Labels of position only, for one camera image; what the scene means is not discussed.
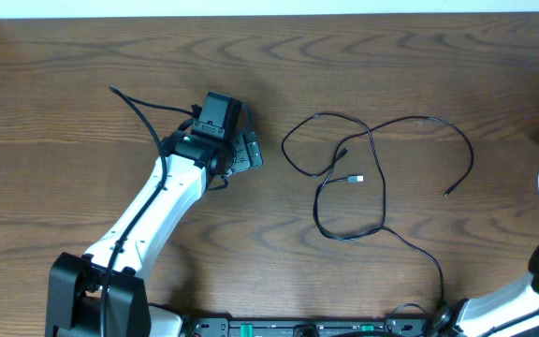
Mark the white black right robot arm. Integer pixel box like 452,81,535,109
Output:
427,245,539,337

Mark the black usb cable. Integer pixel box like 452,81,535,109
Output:
281,111,475,310

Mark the black left camera cable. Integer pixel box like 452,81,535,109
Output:
98,84,255,337

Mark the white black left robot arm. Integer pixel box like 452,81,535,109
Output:
45,130,263,336

